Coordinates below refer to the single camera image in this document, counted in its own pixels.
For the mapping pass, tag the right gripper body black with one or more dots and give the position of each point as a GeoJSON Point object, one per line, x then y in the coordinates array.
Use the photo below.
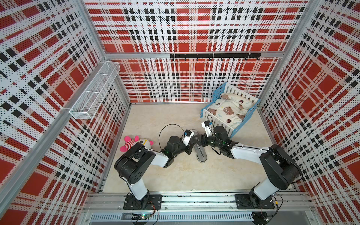
{"type": "Point", "coordinates": [209, 141]}

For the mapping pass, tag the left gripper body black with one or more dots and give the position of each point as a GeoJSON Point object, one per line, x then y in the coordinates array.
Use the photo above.
{"type": "Point", "coordinates": [182, 148]}

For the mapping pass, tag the grey canvas sneaker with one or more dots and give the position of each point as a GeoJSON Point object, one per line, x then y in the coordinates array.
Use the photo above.
{"type": "Point", "coordinates": [200, 153]}

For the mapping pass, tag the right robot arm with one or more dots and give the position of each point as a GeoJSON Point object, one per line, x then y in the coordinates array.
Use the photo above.
{"type": "Point", "coordinates": [280, 168]}

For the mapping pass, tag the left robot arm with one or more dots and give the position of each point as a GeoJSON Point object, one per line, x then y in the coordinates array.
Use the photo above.
{"type": "Point", "coordinates": [132, 165]}

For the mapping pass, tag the bear print blanket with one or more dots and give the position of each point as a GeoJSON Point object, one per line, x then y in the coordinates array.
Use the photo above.
{"type": "Point", "coordinates": [230, 109]}

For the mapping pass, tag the white blue toy crib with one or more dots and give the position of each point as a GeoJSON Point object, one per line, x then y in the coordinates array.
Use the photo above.
{"type": "Point", "coordinates": [228, 88]}

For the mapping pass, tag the pink striped plush toy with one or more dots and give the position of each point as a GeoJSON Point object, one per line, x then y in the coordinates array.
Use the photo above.
{"type": "Point", "coordinates": [129, 143]}

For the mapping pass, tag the green circuit board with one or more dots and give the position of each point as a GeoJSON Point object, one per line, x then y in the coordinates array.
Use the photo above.
{"type": "Point", "coordinates": [140, 216]}

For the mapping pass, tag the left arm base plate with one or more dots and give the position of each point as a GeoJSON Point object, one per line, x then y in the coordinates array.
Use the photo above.
{"type": "Point", "coordinates": [149, 202]}

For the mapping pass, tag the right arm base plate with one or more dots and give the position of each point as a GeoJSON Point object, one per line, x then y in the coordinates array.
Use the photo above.
{"type": "Point", "coordinates": [247, 201]}

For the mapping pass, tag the black hook rail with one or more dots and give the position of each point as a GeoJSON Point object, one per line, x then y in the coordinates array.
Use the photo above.
{"type": "Point", "coordinates": [215, 55]}

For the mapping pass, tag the white wire mesh basket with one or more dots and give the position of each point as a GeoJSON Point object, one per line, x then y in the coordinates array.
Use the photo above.
{"type": "Point", "coordinates": [101, 80]}

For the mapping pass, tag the aluminium front rail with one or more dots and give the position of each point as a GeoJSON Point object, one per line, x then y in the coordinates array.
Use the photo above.
{"type": "Point", "coordinates": [198, 202]}

